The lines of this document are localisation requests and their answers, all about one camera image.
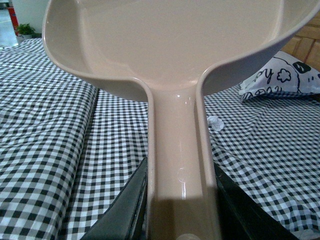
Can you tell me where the beige plastic dustpan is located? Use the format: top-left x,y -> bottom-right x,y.
42,0 -> 320,240

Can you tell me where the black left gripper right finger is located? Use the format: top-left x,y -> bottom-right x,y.
214,164 -> 297,240

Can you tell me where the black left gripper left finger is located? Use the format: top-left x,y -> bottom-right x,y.
82,157 -> 148,240

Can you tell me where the crumpled white paper trash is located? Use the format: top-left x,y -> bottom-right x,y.
207,115 -> 225,132

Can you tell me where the small potted green plant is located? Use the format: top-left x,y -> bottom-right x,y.
15,23 -> 35,40

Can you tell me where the black white checkered bed sheet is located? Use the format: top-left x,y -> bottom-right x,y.
0,38 -> 320,240

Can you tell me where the white printed pillow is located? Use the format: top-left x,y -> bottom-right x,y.
238,51 -> 320,102

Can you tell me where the wooden headboard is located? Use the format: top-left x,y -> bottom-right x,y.
281,12 -> 320,71

